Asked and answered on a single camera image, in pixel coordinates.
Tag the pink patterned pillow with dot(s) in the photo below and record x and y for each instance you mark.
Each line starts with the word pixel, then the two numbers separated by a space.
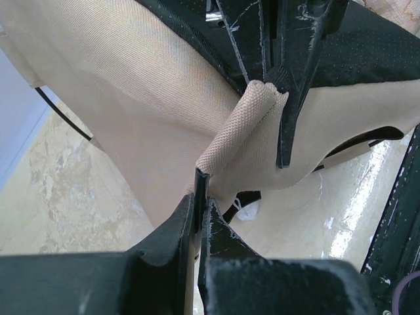
pixel 405 13

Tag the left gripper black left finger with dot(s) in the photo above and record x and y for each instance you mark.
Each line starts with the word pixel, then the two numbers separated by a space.
pixel 153 277

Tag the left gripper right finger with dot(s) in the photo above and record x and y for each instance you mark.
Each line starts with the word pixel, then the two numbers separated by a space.
pixel 234 279

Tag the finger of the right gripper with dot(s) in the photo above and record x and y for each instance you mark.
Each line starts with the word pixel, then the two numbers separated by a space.
pixel 248 26

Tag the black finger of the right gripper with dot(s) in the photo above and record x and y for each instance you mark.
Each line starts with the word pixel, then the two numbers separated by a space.
pixel 294 34

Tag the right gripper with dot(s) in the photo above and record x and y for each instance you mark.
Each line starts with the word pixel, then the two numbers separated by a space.
pixel 391 267

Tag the beige pet tent fabric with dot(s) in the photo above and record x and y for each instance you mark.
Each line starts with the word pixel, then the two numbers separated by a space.
pixel 159 109

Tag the white pompom toy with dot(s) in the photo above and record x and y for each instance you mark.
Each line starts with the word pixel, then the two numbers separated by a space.
pixel 247 212

